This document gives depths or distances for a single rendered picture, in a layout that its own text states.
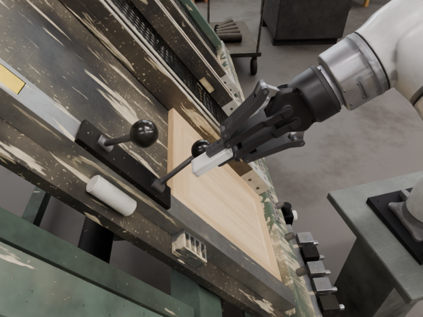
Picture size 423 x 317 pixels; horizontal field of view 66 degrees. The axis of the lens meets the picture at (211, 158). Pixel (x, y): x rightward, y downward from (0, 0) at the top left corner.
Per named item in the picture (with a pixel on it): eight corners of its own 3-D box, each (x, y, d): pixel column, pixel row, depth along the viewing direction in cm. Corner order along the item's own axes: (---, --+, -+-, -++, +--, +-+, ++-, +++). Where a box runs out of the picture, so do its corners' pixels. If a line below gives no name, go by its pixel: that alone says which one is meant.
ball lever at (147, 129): (102, 161, 51) (157, 151, 42) (83, 147, 49) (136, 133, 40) (114, 143, 53) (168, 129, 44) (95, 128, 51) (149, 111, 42)
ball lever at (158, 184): (159, 202, 57) (220, 156, 54) (144, 190, 54) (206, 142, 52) (157, 188, 60) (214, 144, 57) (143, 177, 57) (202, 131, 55)
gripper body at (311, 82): (328, 76, 40) (263, 116, 43) (351, 121, 45) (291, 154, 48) (308, 51, 46) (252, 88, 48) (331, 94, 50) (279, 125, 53)
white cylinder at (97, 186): (83, 194, 48) (123, 219, 53) (97, 185, 47) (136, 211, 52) (87, 180, 50) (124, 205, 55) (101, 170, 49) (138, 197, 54)
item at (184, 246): (194, 268, 63) (207, 262, 62) (171, 253, 59) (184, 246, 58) (194, 250, 66) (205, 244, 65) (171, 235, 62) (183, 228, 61)
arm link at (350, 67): (396, 102, 42) (352, 126, 44) (364, 72, 49) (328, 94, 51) (375, 48, 37) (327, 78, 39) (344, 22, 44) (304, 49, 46)
